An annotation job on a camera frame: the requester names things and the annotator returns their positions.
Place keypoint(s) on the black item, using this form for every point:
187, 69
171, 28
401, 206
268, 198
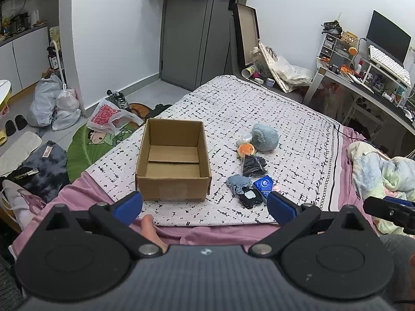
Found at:
254, 166

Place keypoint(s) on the green leaf shaped rug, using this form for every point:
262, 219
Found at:
88, 146

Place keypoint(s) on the blue packet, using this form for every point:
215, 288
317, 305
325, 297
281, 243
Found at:
264, 185

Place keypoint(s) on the red white plastic bag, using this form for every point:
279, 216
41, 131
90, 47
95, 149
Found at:
109, 118

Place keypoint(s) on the grey door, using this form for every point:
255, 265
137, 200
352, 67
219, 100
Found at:
195, 44

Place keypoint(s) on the pastel fluffy blanket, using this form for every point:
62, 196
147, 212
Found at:
376, 175

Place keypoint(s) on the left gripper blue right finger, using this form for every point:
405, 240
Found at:
281, 209

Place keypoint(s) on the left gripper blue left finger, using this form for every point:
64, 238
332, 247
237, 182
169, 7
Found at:
128, 209

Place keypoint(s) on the yellow slippers pair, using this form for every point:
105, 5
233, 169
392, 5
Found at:
3, 137

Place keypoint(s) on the cream tote bag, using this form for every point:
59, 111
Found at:
287, 77

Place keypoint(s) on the small drawer organizer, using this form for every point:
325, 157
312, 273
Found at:
336, 52

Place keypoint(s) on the large framed cardboard panel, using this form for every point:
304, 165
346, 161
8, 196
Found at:
247, 33

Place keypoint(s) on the sneakers on floor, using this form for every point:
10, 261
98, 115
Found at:
118, 99

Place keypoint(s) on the black pouch with white label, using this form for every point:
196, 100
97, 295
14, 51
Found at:
250, 197

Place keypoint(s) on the bare foot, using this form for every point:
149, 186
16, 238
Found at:
149, 232

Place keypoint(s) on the black slippers pair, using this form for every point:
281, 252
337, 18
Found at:
18, 124

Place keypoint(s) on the pink bed sheet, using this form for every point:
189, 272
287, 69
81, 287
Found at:
84, 192

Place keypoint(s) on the white desk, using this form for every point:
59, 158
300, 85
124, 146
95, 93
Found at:
323, 72

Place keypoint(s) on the orange watermelon slice toy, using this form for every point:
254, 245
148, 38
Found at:
245, 149

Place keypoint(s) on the blue denim fuzzy pouch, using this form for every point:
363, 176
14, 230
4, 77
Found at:
237, 182

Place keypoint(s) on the white plastic garbage bag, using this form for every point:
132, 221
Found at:
67, 111

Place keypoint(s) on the black computer monitor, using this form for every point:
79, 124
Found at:
388, 37

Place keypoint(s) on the white keyboard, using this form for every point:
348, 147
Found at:
387, 63

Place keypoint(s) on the white black patterned blanket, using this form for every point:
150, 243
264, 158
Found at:
306, 165

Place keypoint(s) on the white floor mat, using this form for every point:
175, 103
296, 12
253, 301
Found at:
18, 152

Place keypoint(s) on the grey plastic garbage bag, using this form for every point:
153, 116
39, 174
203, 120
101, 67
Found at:
41, 110

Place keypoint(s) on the brown cardboard box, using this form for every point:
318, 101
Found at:
173, 163

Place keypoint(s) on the dark tie-dye rug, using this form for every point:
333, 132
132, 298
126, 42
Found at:
44, 172

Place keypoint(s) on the light blue plush toy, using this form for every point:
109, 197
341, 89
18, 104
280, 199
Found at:
264, 138

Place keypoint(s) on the white kitchen cabinet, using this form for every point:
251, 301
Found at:
24, 58

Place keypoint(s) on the pink white tote bag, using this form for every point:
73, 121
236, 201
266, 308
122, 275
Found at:
19, 204

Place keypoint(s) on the paper cup tube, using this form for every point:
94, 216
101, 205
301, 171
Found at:
249, 71

